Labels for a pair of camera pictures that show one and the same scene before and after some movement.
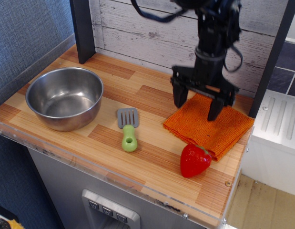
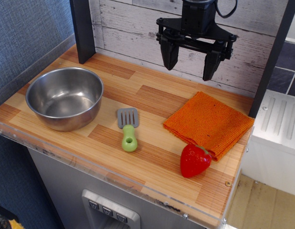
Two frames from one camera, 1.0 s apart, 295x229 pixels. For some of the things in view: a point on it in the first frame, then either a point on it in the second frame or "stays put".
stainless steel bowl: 65,99 stays put
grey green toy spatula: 127,119 stays put
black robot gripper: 206,78 to 197,29
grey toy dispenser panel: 100,212 stays put
